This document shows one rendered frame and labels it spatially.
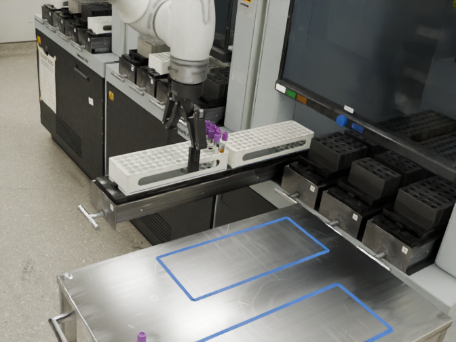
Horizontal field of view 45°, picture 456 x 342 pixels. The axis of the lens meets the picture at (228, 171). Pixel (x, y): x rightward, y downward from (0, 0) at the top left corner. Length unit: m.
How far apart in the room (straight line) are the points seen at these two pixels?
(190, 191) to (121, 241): 1.19
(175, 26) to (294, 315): 0.66
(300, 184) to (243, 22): 0.55
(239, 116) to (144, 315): 0.98
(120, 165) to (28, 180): 1.72
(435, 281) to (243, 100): 0.82
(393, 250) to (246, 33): 0.80
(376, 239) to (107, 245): 1.44
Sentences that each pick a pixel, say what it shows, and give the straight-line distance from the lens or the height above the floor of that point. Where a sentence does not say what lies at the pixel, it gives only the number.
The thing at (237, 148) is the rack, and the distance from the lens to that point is 1.49.
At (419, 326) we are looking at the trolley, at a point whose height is 0.82.
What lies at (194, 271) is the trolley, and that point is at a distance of 1.10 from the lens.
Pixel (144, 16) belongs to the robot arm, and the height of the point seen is 1.19.
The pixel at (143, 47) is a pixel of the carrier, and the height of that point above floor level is 0.85.
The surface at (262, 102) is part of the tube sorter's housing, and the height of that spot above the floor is 0.90.
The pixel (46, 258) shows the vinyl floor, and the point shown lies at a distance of 2.48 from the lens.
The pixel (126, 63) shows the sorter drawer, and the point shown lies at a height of 0.80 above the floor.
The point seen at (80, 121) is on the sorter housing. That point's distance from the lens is 2.83.
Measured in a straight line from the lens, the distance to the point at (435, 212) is 1.36.
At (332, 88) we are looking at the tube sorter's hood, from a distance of 1.49.
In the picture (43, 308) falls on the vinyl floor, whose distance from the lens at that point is 2.25.
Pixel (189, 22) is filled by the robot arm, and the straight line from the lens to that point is 1.25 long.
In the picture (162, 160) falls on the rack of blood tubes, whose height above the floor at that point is 0.87.
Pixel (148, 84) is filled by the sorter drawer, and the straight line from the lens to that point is 2.13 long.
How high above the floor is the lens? 1.51
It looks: 28 degrees down
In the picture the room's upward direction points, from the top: 7 degrees clockwise
